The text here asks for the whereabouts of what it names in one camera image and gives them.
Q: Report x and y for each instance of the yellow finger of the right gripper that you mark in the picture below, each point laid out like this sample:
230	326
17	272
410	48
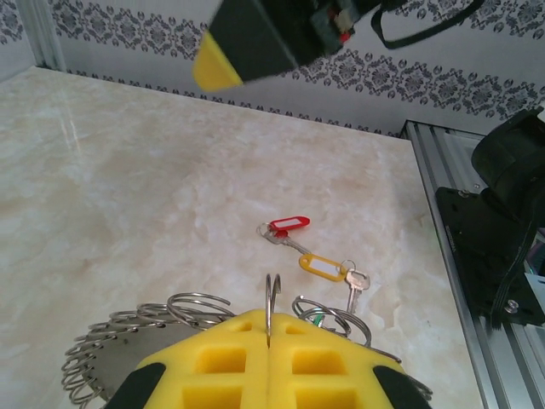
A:
221	64

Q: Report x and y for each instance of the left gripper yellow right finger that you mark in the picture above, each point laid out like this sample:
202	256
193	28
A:
340	370

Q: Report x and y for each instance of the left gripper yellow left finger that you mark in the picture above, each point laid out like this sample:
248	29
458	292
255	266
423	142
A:
204	370

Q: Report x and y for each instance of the red plastic key tag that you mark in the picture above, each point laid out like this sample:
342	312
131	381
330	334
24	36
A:
294	222

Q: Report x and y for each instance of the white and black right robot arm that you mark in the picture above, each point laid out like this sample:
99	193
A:
506	157

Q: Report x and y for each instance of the green plastic key tag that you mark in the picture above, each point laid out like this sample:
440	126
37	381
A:
318	320

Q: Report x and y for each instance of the yellow plastic key tag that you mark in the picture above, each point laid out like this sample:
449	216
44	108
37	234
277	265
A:
306	262

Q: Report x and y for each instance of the aluminium frame post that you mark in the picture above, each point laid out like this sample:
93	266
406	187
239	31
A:
44	34

